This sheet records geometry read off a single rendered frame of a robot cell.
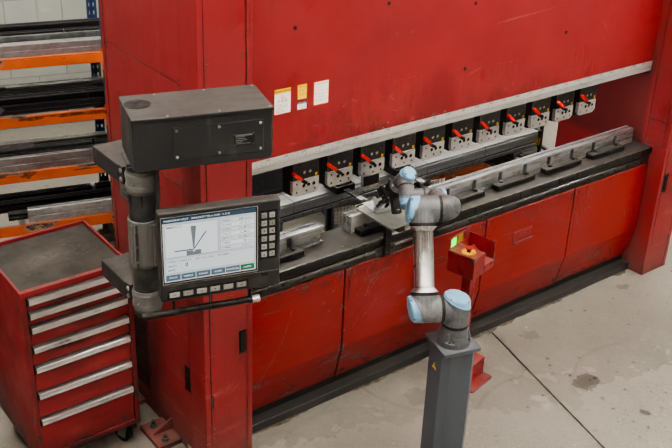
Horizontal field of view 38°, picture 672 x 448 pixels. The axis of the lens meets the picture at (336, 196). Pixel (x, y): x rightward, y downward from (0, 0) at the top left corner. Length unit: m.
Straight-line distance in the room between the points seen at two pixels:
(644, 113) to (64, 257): 3.63
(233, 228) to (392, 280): 1.66
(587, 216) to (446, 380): 2.10
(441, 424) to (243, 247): 1.36
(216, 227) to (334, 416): 1.82
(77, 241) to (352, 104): 1.41
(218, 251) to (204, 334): 0.80
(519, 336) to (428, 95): 1.67
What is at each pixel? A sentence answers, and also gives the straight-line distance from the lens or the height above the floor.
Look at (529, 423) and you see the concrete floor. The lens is 5.17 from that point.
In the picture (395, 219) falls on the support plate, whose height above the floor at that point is 1.00.
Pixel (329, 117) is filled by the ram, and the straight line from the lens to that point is 4.48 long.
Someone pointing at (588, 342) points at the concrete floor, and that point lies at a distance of 5.87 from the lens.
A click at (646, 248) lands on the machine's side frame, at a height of 0.20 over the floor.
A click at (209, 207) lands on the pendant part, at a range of 3.47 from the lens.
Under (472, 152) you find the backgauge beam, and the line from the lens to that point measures 5.67.
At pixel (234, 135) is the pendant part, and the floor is 1.86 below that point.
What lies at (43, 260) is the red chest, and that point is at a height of 0.98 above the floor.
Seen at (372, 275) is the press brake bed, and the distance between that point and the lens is 4.90.
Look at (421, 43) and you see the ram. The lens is 4.72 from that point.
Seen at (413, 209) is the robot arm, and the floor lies 1.34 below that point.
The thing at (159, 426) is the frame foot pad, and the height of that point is 0.03.
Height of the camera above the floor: 3.14
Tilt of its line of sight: 26 degrees down
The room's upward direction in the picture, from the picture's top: 2 degrees clockwise
